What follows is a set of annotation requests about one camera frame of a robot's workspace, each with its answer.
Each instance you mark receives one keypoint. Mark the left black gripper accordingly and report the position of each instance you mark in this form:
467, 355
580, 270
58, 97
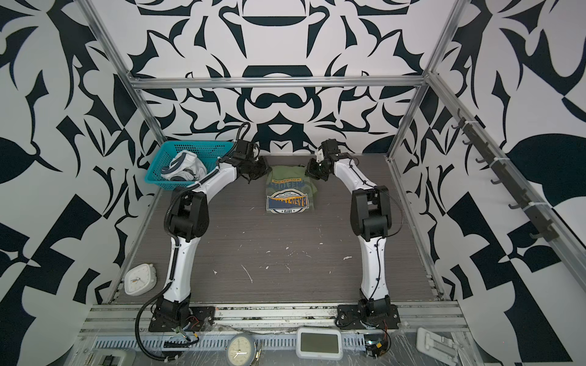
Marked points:
265, 168

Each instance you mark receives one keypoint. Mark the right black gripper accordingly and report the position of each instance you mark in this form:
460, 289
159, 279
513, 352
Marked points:
311, 169

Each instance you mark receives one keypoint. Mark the green tank top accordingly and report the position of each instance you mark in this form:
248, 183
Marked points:
289, 190

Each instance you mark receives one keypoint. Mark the white grey tank top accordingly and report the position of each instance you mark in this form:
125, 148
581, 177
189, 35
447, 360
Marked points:
185, 166

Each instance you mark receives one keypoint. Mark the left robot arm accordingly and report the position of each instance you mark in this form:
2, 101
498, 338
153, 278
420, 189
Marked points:
187, 220

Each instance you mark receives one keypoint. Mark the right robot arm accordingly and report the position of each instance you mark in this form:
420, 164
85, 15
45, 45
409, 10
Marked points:
370, 219

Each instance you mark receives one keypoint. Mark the white round plastic object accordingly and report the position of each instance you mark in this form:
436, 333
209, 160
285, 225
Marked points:
140, 280

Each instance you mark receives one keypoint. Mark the white digital timer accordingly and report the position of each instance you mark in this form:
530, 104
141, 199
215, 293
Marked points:
319, 344

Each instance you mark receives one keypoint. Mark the round analog clock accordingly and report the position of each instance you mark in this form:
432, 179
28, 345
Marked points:
241, 350

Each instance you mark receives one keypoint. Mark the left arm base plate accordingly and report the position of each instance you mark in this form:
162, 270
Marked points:
191, 319

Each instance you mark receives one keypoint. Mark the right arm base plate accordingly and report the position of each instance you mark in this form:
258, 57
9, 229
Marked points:
350, 317

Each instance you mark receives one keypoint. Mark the white plastic bracket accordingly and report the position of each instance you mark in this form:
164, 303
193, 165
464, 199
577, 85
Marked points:
436, 346

